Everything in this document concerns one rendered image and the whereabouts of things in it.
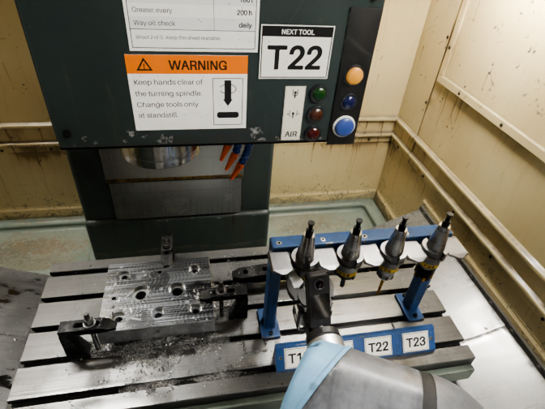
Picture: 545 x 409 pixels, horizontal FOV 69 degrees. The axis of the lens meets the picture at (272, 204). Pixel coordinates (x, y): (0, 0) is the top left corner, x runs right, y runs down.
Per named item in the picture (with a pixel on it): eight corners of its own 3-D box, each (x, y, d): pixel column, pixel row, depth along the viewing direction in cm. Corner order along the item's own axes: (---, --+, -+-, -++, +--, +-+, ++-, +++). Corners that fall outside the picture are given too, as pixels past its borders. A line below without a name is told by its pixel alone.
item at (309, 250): (313, 249, 92) (317, 228, 88) (315, 263, 89) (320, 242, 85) (294, 249, 92) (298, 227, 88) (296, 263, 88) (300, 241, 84)
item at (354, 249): (357, 246, 94) (362, 225, 90) (362, 260, 91) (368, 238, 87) (339, 247, 94) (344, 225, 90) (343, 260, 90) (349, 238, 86)
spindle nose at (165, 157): (206, 133, 87) (203, 79, 80) (194, 173, 75) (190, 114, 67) (133, 128, 87) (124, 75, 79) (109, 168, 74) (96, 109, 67)
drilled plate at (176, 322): (214, 330, 106) (214, 320, 103) (100, 344, 101) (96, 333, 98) (209, 267, 124) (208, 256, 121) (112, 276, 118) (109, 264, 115)
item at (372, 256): (387, 266, 92) (388, 264, 92) (366, 268, 91) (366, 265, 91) (375, 245, 98) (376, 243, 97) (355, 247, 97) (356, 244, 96)
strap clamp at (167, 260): (174, 286, 122) (170, 251, 113) (164, 287, 121) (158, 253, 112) (175, 256, 132) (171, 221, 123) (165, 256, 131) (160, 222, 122)
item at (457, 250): (470, 258, 96) (471, 256, 96) (451, 260, 95) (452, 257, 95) (455, 238, 102) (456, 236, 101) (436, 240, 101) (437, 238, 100)
